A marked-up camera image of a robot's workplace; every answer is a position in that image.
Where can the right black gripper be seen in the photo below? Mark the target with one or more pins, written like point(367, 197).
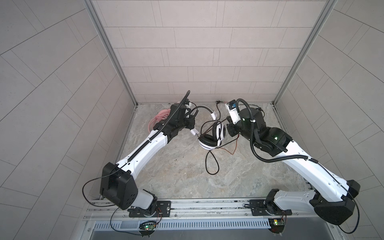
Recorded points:
point(230, 126)

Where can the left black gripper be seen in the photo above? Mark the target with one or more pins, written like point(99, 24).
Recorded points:
point(189, 118)

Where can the white black headphones with cable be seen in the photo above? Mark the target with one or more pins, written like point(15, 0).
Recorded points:
point(213, 137)

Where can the pink headphones with cable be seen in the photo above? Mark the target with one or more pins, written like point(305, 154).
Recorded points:
point(162, 115)

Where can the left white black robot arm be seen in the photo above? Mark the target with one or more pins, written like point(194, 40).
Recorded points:
point(118, 180)

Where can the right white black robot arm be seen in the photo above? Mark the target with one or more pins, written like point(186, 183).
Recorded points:
point(332, 197)

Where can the left green circuit board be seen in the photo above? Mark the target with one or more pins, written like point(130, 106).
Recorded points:
point(147, 228)

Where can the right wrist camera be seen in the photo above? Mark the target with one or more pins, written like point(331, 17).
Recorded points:
point(232, 110)

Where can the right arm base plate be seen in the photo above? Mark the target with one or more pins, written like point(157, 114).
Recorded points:
point(262, 208)

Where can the aluminium mounting rail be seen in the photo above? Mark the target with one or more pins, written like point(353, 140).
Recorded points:
point(180, 209)

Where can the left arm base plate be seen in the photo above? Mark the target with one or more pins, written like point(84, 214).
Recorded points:
point(156, 209)

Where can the white slotted cable duct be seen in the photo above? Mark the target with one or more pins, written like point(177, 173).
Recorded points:
point(204, 224)

